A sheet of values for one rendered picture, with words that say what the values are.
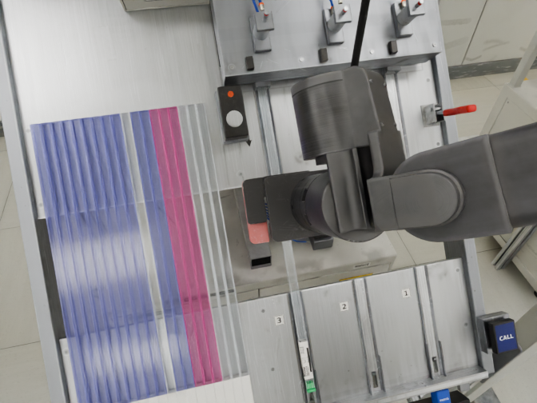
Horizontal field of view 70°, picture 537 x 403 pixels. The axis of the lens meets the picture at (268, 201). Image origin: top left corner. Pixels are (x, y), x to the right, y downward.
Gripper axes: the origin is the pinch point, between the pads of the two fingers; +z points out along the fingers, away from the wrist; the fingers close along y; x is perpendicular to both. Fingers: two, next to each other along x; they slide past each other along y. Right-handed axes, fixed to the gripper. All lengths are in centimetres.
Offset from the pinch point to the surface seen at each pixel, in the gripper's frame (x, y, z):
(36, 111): -18.2, 33.4, 14.9
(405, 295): 18.8, -19.6, 13.8
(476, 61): -69, -183, 190
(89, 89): -20.6, 25.5, 14.9
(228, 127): -11.8, 6.3, 10.0
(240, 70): -19.4, 3.4, 8.6
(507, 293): 53, -103, 92
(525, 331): 40, -59, 34
